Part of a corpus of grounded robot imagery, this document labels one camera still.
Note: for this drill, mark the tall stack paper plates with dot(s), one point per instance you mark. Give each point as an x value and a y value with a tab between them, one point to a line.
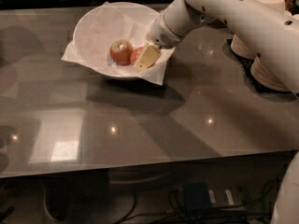
241	49

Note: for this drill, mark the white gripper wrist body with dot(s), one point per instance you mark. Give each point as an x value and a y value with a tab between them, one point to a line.
161	32

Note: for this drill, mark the white ceramic bowl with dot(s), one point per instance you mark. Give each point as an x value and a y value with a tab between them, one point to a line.
93	31

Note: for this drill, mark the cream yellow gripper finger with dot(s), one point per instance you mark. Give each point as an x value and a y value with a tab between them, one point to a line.
147	58

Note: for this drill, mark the blue power adapter box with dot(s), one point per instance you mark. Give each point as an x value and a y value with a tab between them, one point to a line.
196	196

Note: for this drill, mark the front stack paper plates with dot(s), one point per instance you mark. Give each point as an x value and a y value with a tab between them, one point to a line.
264	76

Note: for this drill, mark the black rubber mat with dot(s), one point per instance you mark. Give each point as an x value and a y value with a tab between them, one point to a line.
258	87

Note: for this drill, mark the orange-red apple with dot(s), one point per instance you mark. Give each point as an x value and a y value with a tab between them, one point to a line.
135	54

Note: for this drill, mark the white foam takeout container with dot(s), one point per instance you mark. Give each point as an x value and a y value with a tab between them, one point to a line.
278	5

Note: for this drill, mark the red apple with stem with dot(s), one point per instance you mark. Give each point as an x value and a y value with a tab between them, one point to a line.
120	52

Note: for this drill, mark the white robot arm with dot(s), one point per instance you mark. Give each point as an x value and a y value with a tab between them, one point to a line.
273	36

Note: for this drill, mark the white paper liner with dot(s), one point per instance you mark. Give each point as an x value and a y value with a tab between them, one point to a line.
102	25

